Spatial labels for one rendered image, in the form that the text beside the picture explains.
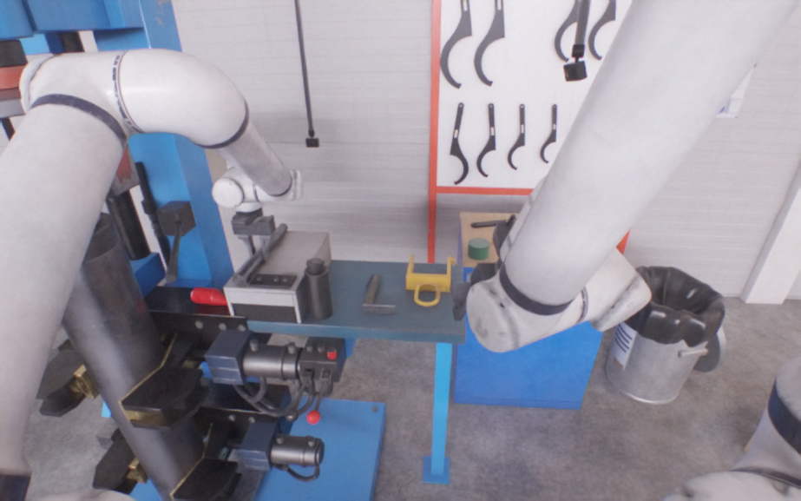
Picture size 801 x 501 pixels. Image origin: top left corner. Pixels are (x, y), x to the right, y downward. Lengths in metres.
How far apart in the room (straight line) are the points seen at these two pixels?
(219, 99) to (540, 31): 2.35
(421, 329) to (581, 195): 0.99
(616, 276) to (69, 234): 0.65
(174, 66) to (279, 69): 2.35
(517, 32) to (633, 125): 2.48
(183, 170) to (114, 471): 1.12
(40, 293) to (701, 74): 0.59
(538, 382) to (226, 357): 1.64
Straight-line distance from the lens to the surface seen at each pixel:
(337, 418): 2.28
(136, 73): 0.67
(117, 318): 1.33
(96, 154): 0.64
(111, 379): 1.44
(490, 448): 2.33
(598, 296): 0.55
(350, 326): 1.31
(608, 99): 0.33
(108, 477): 1.91
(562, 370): 2.36
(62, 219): 0.58
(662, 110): 0.32
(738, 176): 3.58
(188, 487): 1.74
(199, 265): 1.67
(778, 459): 0.49
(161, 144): 1.52
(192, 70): 0.67
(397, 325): 1.30
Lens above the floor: 1.89
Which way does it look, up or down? 29 degrees down
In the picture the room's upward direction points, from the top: 1 degrees counter-clockwise
